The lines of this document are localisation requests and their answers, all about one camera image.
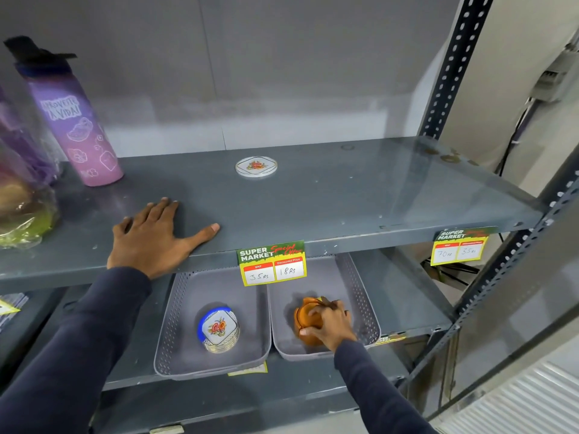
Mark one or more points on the small yellow shelf label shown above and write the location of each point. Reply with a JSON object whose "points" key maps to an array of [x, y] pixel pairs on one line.
{"points": [[249, 369], [391, 339]]}

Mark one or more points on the white ribbed panel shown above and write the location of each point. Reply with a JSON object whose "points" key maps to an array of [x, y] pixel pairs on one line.
{"points": [[520, 402]]}

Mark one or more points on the person's right hand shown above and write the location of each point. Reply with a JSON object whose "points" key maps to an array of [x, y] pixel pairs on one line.
{"points": [[334, 325]]}

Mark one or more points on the person's right forearm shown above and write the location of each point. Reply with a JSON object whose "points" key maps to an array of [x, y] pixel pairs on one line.
{"points": [[380, 393]]}

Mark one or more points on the stack of orange coasters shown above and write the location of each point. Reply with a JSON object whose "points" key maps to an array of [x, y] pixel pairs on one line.
{"points": [[304, 316]]}

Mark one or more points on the grey perforated plastic tray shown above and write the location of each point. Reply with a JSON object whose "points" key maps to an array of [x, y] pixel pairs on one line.
{"points": [[362, 307], [181, 339]]}

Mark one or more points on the lilac bottle with black cap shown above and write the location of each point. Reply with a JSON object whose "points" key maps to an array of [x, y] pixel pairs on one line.
{"points": [[72, 126]]}

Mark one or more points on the wrapped purple bottle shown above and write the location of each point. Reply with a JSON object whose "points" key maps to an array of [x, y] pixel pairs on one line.
{"points": [[22, 144]]}

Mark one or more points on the rainbow bottle with green lid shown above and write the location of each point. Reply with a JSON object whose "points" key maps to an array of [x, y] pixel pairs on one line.
{"points": [[22, 212]]}

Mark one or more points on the yellow green price label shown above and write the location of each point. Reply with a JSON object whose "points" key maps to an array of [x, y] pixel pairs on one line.
{"points": [[461, 248], [271, 266]]}

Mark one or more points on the floral white coaster back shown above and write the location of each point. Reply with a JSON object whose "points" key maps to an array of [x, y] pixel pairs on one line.
{"points": [[256, 167]]}

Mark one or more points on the stack of floral coasters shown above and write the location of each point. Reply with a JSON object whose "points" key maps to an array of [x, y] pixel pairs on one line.
{"points": [[219, 329]]}

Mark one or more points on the pale shelf label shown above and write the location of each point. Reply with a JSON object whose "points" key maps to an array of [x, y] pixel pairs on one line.
{"points": [[167, 430]]}

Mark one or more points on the person's left hand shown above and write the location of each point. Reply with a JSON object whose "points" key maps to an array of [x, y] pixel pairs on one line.
{"points": [[149, 244]]}

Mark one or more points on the grey electrical box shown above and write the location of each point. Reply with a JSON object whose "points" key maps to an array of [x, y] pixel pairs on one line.
{"points": [[554, 76]]}

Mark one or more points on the person's left forearm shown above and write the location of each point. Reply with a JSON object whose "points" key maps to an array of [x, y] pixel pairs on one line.
{"points": [[68, 357]]}

